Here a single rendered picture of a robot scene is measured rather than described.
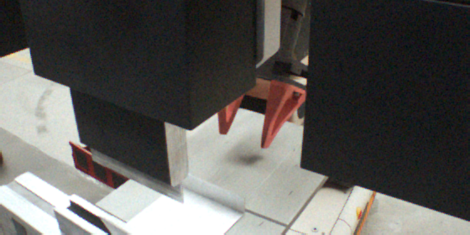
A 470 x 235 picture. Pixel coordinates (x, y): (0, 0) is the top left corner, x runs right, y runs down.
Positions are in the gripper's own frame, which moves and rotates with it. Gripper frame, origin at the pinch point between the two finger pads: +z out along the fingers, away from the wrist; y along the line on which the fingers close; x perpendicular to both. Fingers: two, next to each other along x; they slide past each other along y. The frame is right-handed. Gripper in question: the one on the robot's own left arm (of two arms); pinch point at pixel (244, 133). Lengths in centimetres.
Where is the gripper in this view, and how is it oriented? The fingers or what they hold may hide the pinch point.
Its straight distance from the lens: 49.2
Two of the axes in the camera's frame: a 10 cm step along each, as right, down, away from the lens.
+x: 4.6, 1.0, 8.8
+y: 8.5, 2.5, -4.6
